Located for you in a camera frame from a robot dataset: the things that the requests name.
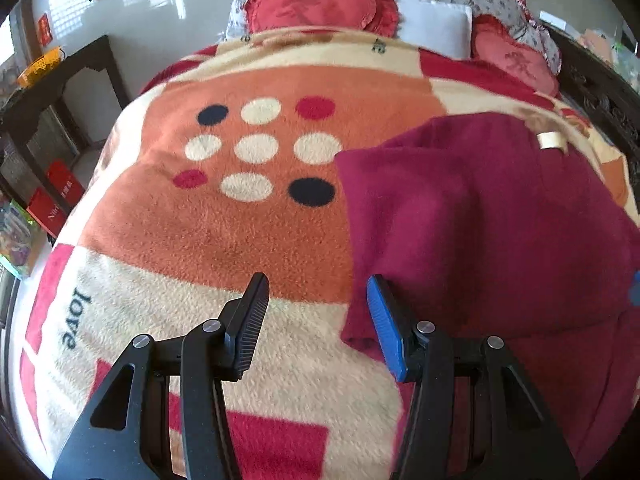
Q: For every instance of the printed fleece blanket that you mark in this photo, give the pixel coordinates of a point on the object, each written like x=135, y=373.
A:
x=200, y=260

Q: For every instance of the dark carved wooden bed frame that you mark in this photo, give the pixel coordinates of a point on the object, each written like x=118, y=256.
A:
x=595, y=82

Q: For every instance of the red heart-shaped frilled pillow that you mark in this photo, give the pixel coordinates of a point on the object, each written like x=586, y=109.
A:
x=310, y=5

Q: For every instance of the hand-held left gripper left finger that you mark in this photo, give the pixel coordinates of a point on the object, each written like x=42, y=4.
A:
x=247, y=327

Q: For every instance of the white pillow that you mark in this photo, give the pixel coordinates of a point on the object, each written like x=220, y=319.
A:
x=432, y=22

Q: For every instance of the red gift box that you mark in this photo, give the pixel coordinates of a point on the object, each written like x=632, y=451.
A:
x=46, y=212
x=65, y=182

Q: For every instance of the red wall sign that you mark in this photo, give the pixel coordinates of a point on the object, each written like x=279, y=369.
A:
x=45, y=27

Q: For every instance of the yellow plastic basket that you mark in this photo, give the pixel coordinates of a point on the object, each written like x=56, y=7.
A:
x=42, y=66

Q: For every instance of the red embroidered pillow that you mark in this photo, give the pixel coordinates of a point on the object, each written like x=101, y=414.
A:
x=515, y=57

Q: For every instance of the dark wooden side table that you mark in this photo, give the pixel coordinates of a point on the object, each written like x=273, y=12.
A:
x=60, y=85

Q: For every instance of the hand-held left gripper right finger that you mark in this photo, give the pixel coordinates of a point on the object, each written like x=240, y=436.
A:
x=387, y=330

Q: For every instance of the colourful printed box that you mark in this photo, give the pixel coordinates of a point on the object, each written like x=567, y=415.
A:
x=20, y=242

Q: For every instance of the maroon fleece garment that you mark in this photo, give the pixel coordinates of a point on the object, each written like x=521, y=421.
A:
x=475, y=220

